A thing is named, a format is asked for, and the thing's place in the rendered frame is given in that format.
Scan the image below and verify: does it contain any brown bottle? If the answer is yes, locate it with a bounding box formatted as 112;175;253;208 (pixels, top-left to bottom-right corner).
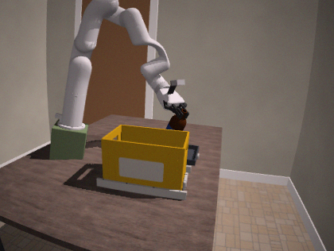
166;109;187;131

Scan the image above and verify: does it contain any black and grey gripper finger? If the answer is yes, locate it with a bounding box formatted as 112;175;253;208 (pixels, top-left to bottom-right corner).
163;100;184;119
177;102;189;118

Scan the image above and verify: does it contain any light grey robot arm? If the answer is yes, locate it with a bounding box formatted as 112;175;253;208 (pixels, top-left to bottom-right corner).
55;0;170;130

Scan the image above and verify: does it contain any yellow crate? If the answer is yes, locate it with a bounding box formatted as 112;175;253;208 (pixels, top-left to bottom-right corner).
101;125;189;191

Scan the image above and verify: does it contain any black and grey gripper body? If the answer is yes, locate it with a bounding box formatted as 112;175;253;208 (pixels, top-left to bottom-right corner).
157;85;184;110

